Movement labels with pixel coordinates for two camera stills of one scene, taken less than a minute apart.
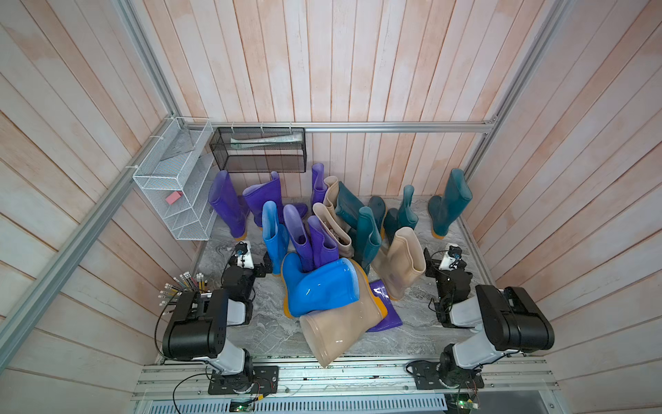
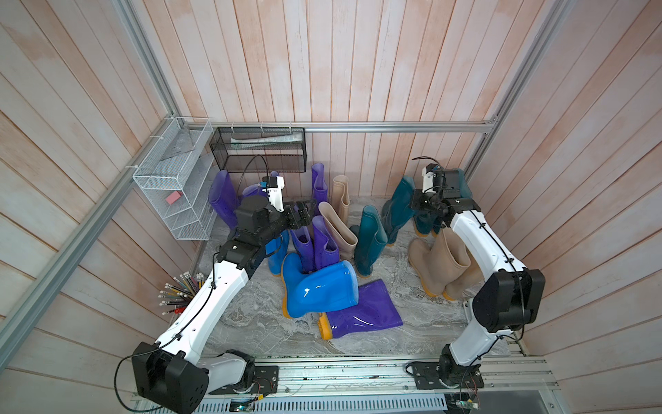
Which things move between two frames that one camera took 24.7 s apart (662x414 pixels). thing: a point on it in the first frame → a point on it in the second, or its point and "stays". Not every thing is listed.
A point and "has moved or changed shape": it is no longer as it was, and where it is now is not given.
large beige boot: x=328 y=334 has moved or changed shape
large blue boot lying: x=334 y=284 stays
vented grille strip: x=434 y=404 stays
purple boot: x=233 y=209 stays
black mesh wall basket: x=260 y=149 stays
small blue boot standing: x=276 y=235 stays
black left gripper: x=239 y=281 → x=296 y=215
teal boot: x=347 y=210 → x=397 y=209
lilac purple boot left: x=298 y=238 stays
